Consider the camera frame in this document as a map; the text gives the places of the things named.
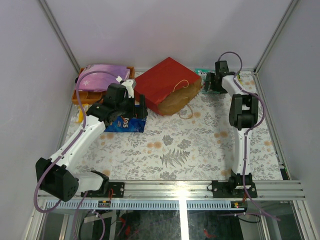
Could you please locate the teal snack packet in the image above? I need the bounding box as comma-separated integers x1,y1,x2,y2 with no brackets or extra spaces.
194,68,216,94

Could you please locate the blue Doritos chip bag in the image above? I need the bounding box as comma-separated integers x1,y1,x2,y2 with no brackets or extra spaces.
104,105,148,133

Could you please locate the green yellow candy packet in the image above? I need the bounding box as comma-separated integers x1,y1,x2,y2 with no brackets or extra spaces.
236,73,244,86

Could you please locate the yellow snack packet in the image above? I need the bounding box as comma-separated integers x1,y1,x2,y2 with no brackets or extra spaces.
75,104,90,124

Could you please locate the red paper bag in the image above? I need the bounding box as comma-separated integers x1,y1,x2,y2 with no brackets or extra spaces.
134,57,202,116

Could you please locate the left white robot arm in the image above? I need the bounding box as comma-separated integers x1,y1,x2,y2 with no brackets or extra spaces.
35,79,148,202

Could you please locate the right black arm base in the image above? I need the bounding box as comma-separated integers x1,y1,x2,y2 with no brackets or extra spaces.
206,180,258,199

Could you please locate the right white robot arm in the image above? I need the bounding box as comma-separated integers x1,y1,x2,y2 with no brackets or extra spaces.
204,60,259,198

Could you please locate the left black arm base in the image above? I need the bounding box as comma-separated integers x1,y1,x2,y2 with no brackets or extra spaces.
92,182,125,199

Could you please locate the purple star cloth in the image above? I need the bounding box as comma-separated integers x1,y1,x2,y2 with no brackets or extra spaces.
78,64,130,92

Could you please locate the wooden compartment tray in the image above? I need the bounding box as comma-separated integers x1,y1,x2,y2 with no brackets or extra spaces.
78,66,135,105

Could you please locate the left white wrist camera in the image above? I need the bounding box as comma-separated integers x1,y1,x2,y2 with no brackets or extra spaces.
116,76,137,99

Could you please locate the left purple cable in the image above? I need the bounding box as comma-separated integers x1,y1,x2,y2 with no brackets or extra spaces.
33,70,123,240

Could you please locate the purple cable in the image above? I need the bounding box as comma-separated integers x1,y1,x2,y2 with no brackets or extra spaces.
33,70,123,240
216,51,281,222

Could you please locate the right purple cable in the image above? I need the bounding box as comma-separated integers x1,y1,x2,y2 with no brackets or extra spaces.
216,51,281,222

